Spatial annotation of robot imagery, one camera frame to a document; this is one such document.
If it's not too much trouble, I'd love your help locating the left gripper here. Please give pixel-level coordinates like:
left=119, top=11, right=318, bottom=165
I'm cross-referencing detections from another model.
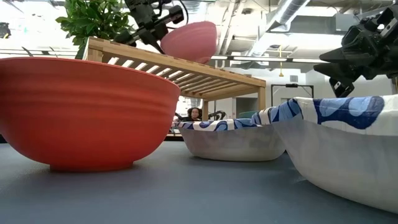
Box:
left=114, top=0, right=185, bottom=55

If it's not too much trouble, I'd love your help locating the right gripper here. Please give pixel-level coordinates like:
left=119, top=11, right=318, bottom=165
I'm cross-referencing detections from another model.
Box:
left=313, top=2, right=398, bottom=99

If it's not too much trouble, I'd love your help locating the pink plastic bowl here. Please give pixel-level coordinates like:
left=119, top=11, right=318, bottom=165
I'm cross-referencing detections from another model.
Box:
left=160, top=21, right=218, bottom=65

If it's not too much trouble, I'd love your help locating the red plastic bowl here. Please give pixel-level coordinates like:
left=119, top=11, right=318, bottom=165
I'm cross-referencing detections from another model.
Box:
left=0, top=57, right=182, bottom=173

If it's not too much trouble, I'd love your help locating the blue patterned paper bowl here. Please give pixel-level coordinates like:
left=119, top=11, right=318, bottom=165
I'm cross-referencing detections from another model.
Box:
left=173, top=119, right=286, bottom=162
left=251, top=95, right=398, bottom=215

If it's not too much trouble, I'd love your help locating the wooden slatted shelf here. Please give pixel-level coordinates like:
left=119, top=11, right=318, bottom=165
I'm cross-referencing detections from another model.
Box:
left=82, top=36, right=267, bottom=121

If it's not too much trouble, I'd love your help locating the leafy green potted plant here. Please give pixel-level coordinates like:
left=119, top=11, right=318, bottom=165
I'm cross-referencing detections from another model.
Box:
left=55, top=0, right=134, bottom=60

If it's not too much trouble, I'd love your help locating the suspended linear light bar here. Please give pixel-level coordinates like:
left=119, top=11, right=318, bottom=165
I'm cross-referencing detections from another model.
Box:
left=211, top=54, right=330, bottom=64

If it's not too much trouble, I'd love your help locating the person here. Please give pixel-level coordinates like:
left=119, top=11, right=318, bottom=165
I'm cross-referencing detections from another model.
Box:
left=182, top=107, right=203, bottom=122

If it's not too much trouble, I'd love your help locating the black ceiling-mounted device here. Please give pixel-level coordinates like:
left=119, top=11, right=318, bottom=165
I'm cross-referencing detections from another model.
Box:
left=0, top=22, right=12, bottom=40

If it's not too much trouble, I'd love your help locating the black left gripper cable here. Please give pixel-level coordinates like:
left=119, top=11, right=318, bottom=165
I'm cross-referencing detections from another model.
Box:
left=178, top=0, right=190, bottom=26

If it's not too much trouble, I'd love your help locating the black metal door frame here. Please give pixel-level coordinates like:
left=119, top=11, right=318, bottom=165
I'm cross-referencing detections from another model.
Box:
left=271, top=83, right=315, bottom=108

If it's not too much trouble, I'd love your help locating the silver ceiling ventilation duct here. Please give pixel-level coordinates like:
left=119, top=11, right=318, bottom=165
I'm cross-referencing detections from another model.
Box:
left=248, top=0, right=312, bottom=57

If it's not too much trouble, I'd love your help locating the black table frame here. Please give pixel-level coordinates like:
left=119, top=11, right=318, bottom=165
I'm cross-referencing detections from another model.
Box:
left=0, top=133, right=185, bottom=144

